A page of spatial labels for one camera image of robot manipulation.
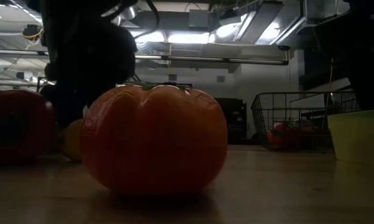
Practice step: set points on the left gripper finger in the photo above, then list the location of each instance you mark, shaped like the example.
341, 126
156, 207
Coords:
77, 99
60, 105

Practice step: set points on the yellow toy lemon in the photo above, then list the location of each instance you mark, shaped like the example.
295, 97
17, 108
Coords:
73, 141

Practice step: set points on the large orange-red toy tomato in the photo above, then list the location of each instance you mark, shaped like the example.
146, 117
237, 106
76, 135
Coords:
152, 140

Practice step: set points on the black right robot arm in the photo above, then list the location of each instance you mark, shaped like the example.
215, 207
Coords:
373, 62

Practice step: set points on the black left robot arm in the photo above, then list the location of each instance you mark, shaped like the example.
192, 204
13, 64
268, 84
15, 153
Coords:
81, 9

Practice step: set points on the large red bell pepper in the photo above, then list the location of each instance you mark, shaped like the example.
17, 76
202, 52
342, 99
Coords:
18, 124

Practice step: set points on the bright ceiling light panel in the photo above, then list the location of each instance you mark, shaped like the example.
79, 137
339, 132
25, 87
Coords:
188, 38
151, 36

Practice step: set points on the grey ceiling box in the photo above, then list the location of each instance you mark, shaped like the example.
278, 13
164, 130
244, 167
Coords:
198, 18

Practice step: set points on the black cabinet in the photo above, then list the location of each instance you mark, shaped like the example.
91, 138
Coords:
233, 121

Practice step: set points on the dark red toy fruit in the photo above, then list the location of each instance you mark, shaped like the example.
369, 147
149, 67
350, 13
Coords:
302, 132

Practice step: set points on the yellow-green plastic tray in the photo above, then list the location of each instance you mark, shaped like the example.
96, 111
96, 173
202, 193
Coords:
358, 137

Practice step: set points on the square wall vent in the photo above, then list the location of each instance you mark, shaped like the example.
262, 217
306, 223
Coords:
221, 78
172, 77

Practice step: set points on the black camera frame rig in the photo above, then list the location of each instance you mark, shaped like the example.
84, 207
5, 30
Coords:
174, 83

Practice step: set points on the long ceiling light rail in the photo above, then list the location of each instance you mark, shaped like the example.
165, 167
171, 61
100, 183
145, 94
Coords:
205, 59

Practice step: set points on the black ceiling dome camera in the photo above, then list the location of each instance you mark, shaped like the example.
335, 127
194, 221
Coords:
283, 47

